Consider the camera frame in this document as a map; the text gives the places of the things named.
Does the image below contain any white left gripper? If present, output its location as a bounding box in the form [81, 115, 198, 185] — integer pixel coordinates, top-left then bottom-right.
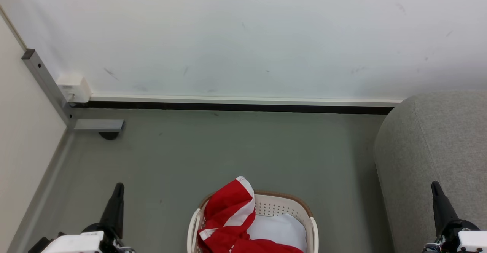
[27, 183, 134, 253]

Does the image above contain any white wall trim strip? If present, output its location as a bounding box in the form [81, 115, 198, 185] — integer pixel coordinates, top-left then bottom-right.
[88, 95, 404, 107]

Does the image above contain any cream plastic laundry basket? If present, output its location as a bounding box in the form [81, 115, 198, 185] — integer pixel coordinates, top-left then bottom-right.
[187, 190, 319, 253]

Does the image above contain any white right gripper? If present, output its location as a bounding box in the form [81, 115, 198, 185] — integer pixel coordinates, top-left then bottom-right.
[422, 181, 487, 253]

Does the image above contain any black baseboard strip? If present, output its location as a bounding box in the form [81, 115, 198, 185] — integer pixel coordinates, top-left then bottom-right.
[70, 101, 395, 115]

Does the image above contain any red and white garment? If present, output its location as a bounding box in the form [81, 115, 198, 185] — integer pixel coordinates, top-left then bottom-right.
[197, 176, 305, 253]

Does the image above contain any white cloth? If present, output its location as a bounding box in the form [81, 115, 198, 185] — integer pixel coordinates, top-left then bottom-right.
[247, 213, 307, 252]

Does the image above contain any grey metal frame post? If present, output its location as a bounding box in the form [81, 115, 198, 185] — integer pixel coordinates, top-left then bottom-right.
[21, 49, 125, 133]

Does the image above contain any grey fabric sofa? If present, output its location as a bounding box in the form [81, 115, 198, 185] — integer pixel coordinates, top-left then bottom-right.
[374, 92, 487, 253]

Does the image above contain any white wall box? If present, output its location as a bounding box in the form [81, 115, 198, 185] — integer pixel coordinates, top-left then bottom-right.
[56, 74, 92, 103]

